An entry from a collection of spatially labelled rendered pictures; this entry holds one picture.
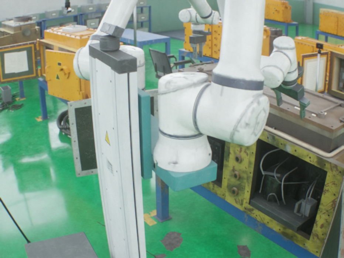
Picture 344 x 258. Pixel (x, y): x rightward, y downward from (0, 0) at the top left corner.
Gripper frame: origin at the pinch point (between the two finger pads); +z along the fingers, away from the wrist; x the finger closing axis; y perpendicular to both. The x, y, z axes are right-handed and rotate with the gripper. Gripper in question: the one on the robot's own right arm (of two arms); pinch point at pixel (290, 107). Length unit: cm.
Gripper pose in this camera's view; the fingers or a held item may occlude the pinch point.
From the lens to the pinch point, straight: 161.7
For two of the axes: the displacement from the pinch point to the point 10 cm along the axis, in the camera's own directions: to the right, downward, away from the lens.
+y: -7.6, 5.7, -3.1
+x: 5.9, 4.1, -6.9
